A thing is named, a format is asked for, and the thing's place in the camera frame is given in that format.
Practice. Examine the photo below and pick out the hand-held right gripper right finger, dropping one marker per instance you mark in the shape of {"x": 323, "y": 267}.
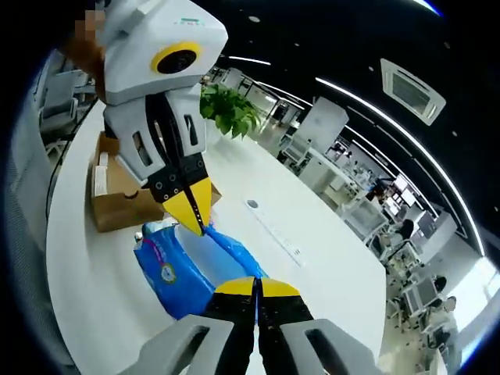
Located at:
{"x": 297, "y": 343}

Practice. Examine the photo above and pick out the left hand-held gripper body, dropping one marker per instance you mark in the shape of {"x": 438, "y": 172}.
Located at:
{"x": 156, "y": 35}

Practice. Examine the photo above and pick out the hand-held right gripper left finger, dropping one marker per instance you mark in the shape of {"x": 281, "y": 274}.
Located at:
{"x": 218, "y": 340}

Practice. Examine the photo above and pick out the brown cardboard shoe box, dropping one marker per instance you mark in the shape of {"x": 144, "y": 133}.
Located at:
{"x": 117, "y": 203}

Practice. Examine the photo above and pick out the blue soft item bag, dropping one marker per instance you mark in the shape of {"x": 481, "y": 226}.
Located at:
{"x": 179, "y": 269}

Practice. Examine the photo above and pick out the green plant in white pot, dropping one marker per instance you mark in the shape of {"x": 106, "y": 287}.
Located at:
{"x": 230, "y": 113}

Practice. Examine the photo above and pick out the group of white office chairs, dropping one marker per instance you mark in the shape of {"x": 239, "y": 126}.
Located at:
{"x": 371, "y": 218}

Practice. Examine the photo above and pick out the curved ceiling light strip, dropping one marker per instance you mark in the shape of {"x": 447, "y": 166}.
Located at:
{"x": 410, "y": 136}

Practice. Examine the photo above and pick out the ceiling air conditioner unit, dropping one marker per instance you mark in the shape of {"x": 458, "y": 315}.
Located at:
{"x": 412, "y": 91}

